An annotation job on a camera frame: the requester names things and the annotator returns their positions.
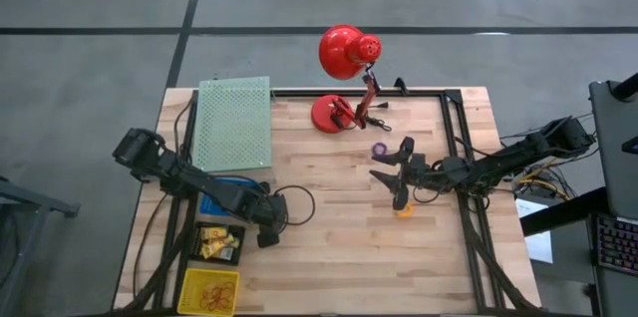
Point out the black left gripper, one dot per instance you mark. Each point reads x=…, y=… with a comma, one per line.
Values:
x=273, y=212

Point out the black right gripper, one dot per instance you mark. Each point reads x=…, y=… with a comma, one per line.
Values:
x=414, y=172

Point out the purple spiral wrist coil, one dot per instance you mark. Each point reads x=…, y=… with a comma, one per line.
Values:
x=375, y=147

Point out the orange spiral wrist coil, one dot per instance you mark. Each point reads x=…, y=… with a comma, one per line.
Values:
x=408, y=213

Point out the blue plastic basket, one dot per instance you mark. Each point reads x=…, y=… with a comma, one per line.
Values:
x=208, y=206

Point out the black plastic basket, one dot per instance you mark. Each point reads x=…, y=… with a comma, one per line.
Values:
x=197, y=242

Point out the yellow plastic basket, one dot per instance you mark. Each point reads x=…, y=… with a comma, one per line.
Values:
x=189, y=302

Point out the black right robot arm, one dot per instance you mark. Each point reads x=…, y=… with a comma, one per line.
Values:
x=518, y=152

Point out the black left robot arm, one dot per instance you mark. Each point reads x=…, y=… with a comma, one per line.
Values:
x=199, y=187

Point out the red desk lamp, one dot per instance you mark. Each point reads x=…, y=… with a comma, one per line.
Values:
x=344, y=53

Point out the black desk edge bar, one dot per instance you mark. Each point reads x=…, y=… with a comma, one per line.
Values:
x=563, y=210

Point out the black clamp knob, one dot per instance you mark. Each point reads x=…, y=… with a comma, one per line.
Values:
x=400, y=85

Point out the green perforated metal shelf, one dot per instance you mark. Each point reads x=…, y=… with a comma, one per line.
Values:
x=231, y=122

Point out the white paper sheet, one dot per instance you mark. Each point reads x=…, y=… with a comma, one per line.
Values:
x=541, y=249

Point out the grey laptop with lit keyboard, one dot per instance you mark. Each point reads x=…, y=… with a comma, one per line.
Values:
x=615, y=157

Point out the grey metal stand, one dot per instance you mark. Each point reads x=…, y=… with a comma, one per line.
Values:
x=30, y=202

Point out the black aluminium table frame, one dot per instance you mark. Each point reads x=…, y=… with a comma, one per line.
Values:
x=349, y=93

